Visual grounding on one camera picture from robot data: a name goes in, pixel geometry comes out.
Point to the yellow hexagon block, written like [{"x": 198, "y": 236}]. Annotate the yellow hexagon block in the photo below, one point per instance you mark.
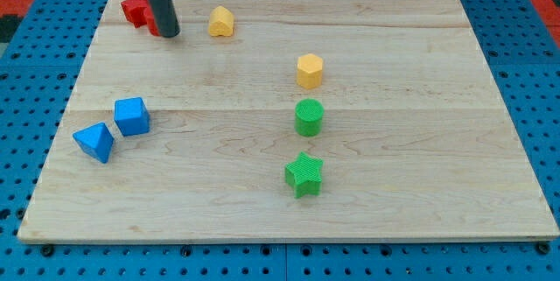
[{"x": 309, "y": 71}]

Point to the red star block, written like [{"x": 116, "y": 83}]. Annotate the red star block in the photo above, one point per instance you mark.
[{"x": 134, "y": 11}]

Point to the red block behind rod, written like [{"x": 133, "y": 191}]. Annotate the red block behind rod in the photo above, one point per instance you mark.
[{"x": 150, "y": 21}]

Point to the blue cube block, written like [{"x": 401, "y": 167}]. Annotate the blue cube block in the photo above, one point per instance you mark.
[{"x": 131, "y": 116}]

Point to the blue triangle block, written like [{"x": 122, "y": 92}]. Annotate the blue triangle block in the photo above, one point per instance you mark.
[{"x": 96, "y": 141}]

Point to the wooden board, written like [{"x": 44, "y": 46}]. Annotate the wooden board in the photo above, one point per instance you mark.
[{"x": 416, "y": 139}]

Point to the green cylinder block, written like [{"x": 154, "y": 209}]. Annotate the green cylinder block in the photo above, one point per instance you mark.
[{"x": 308, "y": 117}]

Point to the green star block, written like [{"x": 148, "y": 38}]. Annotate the green star block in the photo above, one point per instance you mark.
[{"x": 303, "y": 175}]

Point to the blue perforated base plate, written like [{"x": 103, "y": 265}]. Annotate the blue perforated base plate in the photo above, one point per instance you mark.
[{"x": 43, "y": 60}]

